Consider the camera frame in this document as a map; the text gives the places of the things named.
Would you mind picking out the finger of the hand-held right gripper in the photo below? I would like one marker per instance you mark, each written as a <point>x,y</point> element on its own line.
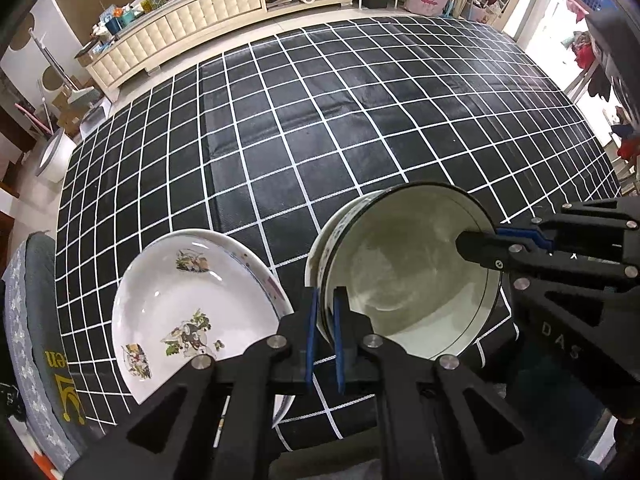
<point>575,222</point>
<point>480,250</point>

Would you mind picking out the black white checkered tablecloth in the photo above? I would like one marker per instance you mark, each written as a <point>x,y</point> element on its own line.
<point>350,110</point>

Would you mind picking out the white basin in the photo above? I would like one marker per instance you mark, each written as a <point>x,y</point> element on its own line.
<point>55,155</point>

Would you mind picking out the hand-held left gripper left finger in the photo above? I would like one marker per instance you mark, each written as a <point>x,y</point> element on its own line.
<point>312,340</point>

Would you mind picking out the cardboard boxes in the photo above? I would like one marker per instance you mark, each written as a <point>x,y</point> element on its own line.
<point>67,115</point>

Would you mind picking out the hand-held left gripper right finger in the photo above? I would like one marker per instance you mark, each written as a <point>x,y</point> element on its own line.
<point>339,340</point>

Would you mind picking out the patterned bowl dark rim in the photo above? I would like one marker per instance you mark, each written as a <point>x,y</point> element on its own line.
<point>410,280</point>

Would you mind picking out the cream tufted cabinet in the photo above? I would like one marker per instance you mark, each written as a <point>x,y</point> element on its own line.
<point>200,15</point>

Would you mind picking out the bird print white plate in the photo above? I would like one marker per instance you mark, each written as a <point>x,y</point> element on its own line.
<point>165,300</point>

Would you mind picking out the hanging dark clothes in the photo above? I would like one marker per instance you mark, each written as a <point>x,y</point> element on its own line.
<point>595,65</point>

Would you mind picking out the white floor mop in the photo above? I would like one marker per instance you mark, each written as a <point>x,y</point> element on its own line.
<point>80,95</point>

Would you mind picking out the grey cushion yellow print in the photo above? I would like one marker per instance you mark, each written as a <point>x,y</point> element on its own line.
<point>30,335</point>

